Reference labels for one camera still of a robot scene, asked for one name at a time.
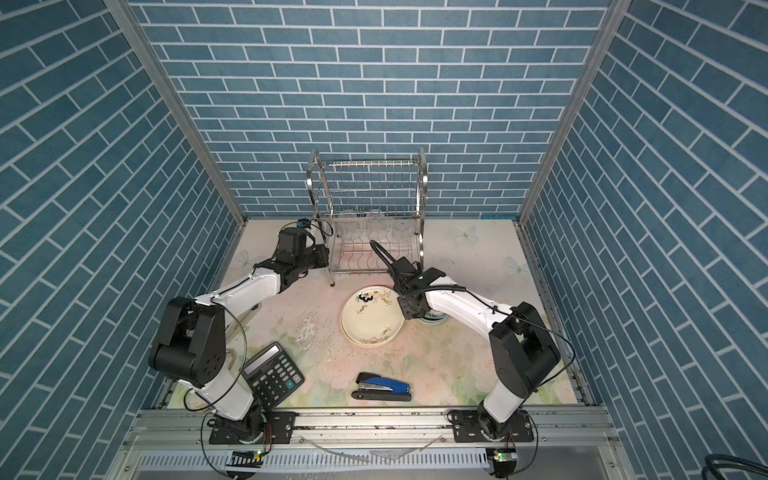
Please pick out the grey black stapler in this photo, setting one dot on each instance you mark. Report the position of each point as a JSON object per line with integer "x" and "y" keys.
{"x": 250, "y": 314}

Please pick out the green leaf pattern bowl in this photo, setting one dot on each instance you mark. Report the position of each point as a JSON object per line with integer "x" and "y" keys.
{"x": 433, "y": 318}

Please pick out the blue black stapler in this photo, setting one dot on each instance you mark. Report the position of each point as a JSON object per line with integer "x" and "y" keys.
{"x": 374, "y": 387}

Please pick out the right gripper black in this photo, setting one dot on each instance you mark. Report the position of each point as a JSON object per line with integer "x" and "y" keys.
{"x": 406, "y": 312}

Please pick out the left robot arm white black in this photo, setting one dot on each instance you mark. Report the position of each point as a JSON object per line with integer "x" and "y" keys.
{"x": 191, "y": 341}

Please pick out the white plate with painted design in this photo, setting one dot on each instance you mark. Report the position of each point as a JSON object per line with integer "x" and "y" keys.
{"x": 372, "y": 317}

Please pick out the steel two-tier dish rack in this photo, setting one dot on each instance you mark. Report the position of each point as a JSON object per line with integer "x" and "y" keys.
{"x": 373, "y": 211}

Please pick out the black calculator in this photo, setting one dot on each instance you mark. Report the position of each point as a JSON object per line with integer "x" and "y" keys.
{"x": 272, "y": 376}

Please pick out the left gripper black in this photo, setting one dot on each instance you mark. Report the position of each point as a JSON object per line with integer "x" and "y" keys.
{"x": 318, "y": 249}

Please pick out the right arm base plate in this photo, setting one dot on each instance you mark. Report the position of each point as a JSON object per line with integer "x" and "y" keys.
{"x": 477, "y": 425}

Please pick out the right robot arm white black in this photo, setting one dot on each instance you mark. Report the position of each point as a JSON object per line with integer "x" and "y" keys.
{"x": 523, "y": 348}

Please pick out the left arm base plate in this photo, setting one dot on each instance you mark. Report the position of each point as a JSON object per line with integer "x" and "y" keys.
{"x": 257, "y": 427}

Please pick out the aluminium front rail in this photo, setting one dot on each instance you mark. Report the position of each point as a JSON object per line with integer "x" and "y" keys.
{"x": 401, "y": 427}

